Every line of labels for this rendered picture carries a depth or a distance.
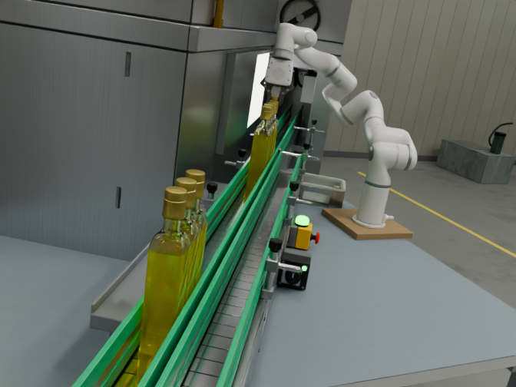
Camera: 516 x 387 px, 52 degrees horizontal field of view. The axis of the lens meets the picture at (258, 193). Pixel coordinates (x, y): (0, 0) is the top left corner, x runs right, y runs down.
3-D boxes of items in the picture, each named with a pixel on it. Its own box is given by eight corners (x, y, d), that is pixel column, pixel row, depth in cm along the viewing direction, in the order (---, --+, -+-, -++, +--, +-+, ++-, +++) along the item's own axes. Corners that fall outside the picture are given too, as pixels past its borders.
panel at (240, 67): (254, 117, 268) (264, 48, 258) (260, 117, 268) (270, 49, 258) (214, 153, 183) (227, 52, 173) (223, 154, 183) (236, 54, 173)
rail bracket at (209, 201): (188, 224, 145) (194, 177, 141) (213, 229, 144) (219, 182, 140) (184, 229, 141) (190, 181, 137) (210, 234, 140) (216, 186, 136)
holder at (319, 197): (279, 187, 236) (282, 171, 234) (341, 199, 233) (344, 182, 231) (275, 199, 220) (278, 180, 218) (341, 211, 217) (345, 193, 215)
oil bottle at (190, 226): (160, 319, 98) (175, 173, 89) (189, 325, 97) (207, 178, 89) (149, 335, 92) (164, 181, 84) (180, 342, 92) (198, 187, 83)
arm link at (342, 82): (343, 74, 201) (314, 99, 207) (378, 110, 210) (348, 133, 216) (339, 57, 214) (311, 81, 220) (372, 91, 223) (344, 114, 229)
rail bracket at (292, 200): (282, 222, 158) (290, 179, 154) (307, 226, 157) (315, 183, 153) (282, 226, 154) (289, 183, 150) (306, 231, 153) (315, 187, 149)
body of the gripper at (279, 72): (268, 52, 199) (262, 81, 200) (295, 56, 198) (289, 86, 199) (269, 57, 206) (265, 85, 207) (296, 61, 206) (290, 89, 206)
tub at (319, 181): (291, 189, 236) (295, 170, 233) (341, 198, 234) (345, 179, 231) (288, 200, 219) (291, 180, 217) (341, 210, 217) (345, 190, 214)
